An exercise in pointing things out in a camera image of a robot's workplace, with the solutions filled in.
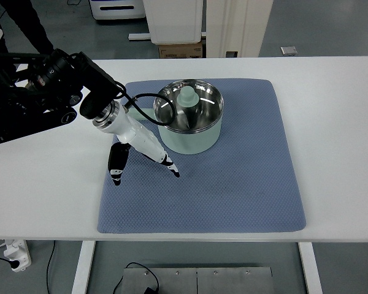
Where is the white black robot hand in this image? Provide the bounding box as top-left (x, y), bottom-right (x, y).
top-left (93, 102), bottom-right (180, 186)

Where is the green pot with handle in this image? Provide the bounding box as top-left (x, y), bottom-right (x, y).
top-left (127, 78), bottom-right (225, 156)

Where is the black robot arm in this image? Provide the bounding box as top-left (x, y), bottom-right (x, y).
top-left (0, 49), bottom-right (126, 144)

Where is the glass lid with green knob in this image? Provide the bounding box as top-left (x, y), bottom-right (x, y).
top-left (153, 80), bottom-right (224, 134)

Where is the cardboard box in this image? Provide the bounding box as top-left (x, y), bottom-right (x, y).
top-left (158, 42), bottom-right (203, 59)

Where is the white appliance with slot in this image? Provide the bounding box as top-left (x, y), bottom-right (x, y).
top-left (89, 0), bottom-right (146, 20)

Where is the white cabinet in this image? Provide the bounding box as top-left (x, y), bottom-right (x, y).
top-left (128, 0), bottom-right (204, 45)

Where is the person in dark clothes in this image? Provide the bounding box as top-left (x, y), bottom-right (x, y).
top-left (0, 1), bottom-right (54, 55)

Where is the blue textured mat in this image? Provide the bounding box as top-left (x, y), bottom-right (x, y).
top-left (98, 78), bottom-right (306, 234)

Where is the white pillar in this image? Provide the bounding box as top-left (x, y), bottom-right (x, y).
top-left (205, 0), bottom-right (273, 58)

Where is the white power strip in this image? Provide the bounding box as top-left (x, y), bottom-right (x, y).
top-left (4, 239), bottom-right (31, 273)

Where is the grey floor plate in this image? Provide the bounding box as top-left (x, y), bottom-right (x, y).
top-left (280, 46), bottom-right (298, 56)

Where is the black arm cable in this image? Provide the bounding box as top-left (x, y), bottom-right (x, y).
top-left (67, 51), bottom-right (176, 126)

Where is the black floor cable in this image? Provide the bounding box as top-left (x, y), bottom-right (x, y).
top-left (45, 240), bottom-right (161, 294)

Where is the metal base plate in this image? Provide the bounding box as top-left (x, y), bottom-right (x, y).
top-left (120, 266), bottom-right (275, 293)

